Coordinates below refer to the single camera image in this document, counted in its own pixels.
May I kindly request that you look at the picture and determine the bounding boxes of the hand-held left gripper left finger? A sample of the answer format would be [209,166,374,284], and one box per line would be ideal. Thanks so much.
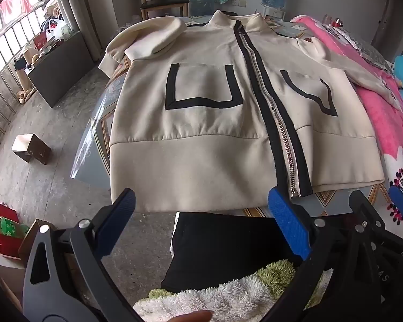
[22,188,136,322]

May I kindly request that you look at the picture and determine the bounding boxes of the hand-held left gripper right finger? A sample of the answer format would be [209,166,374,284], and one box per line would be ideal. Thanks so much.
[268,187,383,322]

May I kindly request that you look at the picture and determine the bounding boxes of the cream zip jacket black trim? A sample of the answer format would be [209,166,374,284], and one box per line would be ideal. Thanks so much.
[98,9,403,213]

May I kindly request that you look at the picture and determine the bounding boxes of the person's left hand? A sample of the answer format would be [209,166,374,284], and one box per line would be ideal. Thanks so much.
[170,310,214,322]

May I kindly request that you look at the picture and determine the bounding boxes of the person's black trousers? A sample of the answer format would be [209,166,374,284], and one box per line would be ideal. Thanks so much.
[161,212,306,294]

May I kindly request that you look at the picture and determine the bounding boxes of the table with patterned blue cover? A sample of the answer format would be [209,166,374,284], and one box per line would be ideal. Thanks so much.
[70,15,395,218]

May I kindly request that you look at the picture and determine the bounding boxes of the pink floral blanket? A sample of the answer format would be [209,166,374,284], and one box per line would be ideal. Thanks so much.
[290,15,403,239]

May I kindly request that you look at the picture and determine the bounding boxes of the cardboard box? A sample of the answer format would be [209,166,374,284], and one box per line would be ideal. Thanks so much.
[18,219,56,262]

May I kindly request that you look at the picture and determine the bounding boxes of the green plastic bottle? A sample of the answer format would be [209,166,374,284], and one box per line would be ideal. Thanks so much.
[0,217,30,239]

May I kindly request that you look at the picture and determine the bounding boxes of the small wooden stool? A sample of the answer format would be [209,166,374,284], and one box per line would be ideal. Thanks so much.
[12,133,52,166]

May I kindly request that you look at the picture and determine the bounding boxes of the red paper bag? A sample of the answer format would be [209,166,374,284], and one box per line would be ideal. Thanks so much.
[0,199,21,257]

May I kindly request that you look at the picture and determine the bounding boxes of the grey lace pillow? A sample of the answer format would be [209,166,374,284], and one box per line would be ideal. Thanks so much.
[343,28,393,71]

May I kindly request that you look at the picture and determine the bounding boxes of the dark grey cabinet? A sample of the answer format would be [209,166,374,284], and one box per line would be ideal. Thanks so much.
[24,31,95,108]

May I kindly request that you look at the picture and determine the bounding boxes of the white red shopping bag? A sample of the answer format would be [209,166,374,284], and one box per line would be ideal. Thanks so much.
[46,18,71,41]

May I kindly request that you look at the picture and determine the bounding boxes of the white water dispenser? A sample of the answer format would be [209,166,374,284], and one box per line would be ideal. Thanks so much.
[264,7,286,21]

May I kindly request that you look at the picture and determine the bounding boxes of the beige curtain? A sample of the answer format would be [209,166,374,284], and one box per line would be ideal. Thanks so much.
[52,0,103,63]

